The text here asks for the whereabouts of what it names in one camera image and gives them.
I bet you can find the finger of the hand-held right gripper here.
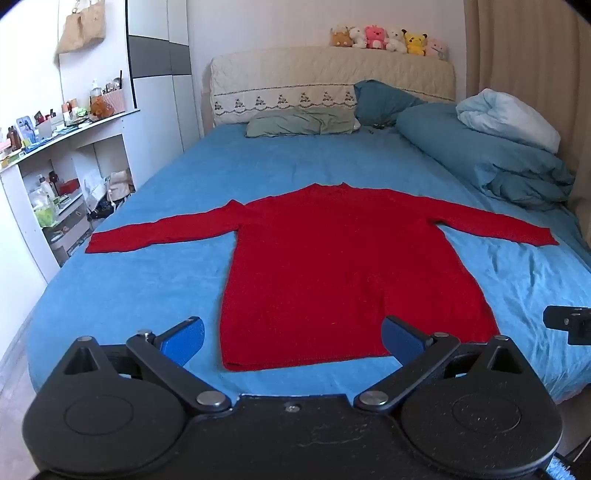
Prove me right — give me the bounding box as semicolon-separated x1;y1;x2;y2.
543;305;591;346

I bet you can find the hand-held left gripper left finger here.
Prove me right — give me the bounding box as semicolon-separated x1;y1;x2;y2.
41;316;232;414

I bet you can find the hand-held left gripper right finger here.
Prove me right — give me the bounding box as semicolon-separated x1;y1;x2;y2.
353;315;546;414

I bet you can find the red knit sweater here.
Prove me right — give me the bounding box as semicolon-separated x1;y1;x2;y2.
85;183;559;371

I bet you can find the bed with blue sheet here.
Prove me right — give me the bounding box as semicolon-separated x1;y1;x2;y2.
25;121;591;404

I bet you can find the beige cloth bag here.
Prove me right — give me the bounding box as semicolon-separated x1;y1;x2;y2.
107;169;136;202

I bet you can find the dark blue duvet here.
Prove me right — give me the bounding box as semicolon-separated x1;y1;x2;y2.
396;102;575;212

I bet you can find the white plastic bottle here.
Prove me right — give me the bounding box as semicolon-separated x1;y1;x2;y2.
36;175;56;204

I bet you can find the light blue blanket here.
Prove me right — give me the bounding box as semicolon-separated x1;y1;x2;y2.
456;89;561;154

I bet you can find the green pillow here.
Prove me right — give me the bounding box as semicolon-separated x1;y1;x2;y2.
246;107;361;138

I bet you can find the dark blue pillow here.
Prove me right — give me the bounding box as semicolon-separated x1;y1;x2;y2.
354;80;428;127

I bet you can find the white shelf unit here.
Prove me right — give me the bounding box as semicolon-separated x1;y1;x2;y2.
0;109;137;283

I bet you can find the pink striped box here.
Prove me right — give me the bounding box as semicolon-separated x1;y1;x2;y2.
100;89;126;114

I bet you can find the beige curtain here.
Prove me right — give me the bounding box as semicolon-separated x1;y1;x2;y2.
465;0;591;217

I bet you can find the white and grey wardrobe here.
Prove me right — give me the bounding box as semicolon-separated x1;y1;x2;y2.
126;0;202;154

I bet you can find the beige quilted headboard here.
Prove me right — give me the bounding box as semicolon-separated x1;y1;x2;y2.
210;45;457;127

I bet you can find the row of plush toys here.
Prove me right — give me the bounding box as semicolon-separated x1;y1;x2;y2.
329;25;450;62

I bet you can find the beige tote bag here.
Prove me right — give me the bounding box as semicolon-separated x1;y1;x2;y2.
55;0;107;55

